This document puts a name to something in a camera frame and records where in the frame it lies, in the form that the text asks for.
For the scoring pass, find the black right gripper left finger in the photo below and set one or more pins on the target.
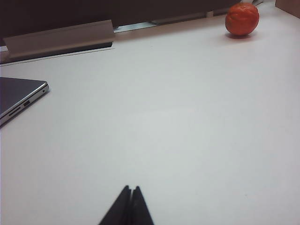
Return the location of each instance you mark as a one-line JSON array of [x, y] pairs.
[[119, 211]]

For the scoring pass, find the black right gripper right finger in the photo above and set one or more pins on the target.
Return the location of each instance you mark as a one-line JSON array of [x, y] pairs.
[[139, 211]]

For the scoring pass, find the grey closed laptop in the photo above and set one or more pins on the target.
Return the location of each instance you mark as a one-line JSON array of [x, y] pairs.
[[16, 96]]

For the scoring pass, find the orange mandarin fruit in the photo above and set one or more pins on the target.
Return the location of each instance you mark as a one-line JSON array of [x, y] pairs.
[[242, 20]]

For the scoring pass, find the white divider bracket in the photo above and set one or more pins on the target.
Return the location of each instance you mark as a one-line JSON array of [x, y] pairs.
[[209, 13]]

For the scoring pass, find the beige fabric desk divider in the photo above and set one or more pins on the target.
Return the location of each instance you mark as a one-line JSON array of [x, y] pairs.
[[70, 11]]

